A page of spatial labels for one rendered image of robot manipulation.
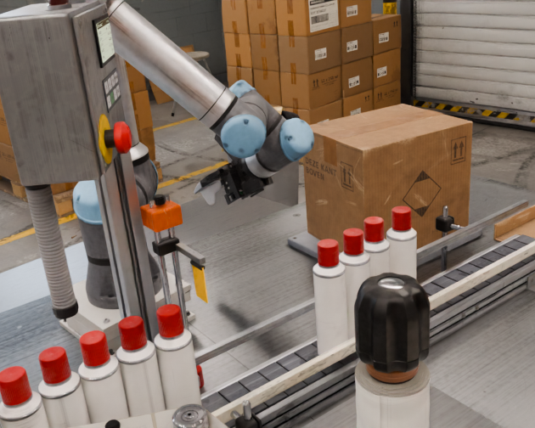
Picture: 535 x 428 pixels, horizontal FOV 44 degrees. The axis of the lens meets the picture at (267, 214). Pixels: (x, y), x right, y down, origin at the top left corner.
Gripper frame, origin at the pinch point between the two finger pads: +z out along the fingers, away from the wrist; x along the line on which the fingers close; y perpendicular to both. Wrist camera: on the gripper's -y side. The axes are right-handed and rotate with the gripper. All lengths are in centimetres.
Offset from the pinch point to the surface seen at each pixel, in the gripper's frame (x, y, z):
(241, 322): -16.1, 31.3, -15.2
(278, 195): 141, -10, 145
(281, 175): 142, -19, 137
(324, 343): -20, 38, -42
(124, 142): -51, 3, -60
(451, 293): 7, 40, -47
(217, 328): -20.6, 30.5, -13.3
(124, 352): -53, 26, -44
